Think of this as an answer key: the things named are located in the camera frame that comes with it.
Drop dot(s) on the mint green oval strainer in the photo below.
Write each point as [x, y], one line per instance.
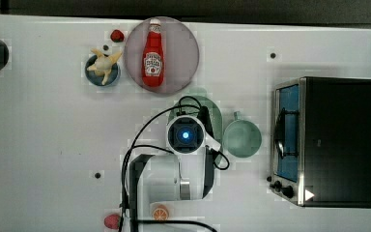
[190, 106]

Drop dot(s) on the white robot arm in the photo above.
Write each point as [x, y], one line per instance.
[184, 173]

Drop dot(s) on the mint green cup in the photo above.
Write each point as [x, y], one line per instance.
[241, 137]

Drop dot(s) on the grey round plate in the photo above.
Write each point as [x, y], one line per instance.
[180, 52]

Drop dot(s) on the red ketchup bottle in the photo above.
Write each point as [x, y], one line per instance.
[153, 56]

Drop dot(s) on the small blue bowl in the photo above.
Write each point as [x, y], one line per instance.
[97, 79]

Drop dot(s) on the peeled toy banana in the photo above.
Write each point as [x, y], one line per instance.
[103, 64]

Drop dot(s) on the toy orange slice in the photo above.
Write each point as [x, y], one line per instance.
[160, 213]

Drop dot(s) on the red toy strawberry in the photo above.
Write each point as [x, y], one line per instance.
[117, 36]

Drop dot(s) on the pink toy fruit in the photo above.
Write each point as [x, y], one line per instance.
[112, 221]

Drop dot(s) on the silver black toaster oven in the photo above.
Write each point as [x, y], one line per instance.
[321, 142]

